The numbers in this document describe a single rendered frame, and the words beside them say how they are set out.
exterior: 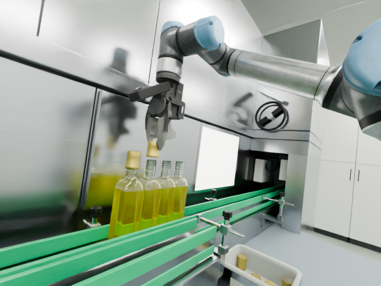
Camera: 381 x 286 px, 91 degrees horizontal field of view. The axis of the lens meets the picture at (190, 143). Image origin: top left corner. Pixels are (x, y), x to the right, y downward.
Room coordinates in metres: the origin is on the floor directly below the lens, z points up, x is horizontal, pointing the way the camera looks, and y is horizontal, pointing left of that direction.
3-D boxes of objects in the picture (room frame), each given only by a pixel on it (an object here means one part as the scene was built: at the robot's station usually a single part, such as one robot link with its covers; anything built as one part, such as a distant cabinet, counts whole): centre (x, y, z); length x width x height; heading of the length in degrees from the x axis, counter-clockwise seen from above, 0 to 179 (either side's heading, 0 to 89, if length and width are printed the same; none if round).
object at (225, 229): (0.60, -0.12, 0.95); 0.17 x 0.03 x 0.12; 50
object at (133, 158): (0.49, 0.14, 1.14); 0.04 x 0.04 x 0.04
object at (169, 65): (0.55, 0.09, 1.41); 0.08 x 0.08 x 0.05
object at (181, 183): (0.62, 0.03, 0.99); 0.06 x 0.06 x 0.21; 49
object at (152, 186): (0.53, 0.10, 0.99); 0.06 x 0.06 x 0.21; 49
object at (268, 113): (1.32, -0.54, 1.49); 0.21 x 0.05 x 0.21; 50
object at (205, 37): (0.50, 0.00, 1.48); 0.11 x 0.11 x 0.08; 52
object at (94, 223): (0.50, 0.23, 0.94); 0.07 x 0.04 x 0.13; 50
